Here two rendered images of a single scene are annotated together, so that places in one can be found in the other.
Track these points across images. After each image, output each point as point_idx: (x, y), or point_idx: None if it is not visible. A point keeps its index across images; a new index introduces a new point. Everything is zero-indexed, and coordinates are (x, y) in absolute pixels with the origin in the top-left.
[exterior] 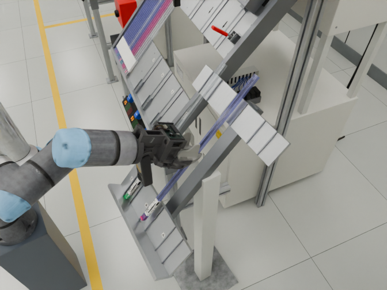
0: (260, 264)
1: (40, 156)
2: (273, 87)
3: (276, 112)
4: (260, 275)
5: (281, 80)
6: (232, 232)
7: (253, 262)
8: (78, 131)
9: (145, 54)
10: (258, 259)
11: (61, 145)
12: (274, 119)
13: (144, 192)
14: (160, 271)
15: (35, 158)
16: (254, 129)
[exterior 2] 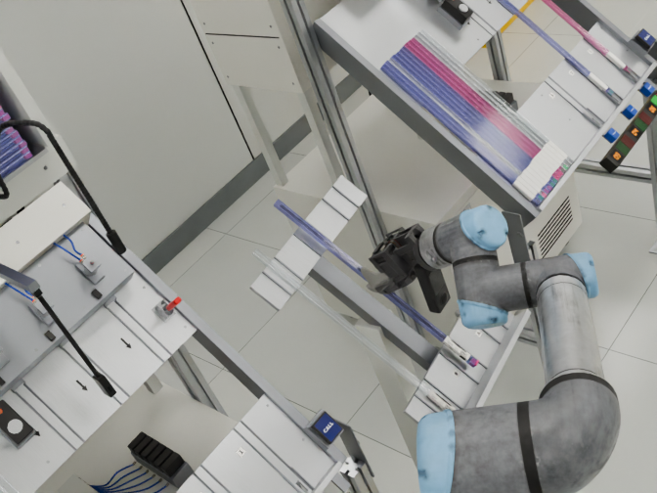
0: (394, 473)
1: (509, 271)
2: (103, 450)
3: (169, 414)
4: (411, 465)
5: (81, 449)
6: None
7: (397, 483)
8: (464, 215)
9: None
10: (388, 479)
11: (490, 209)
12: (188, 408)
13: (441, 381)
14: (516, 319)
15: (516, 272)
16: (332, 211)
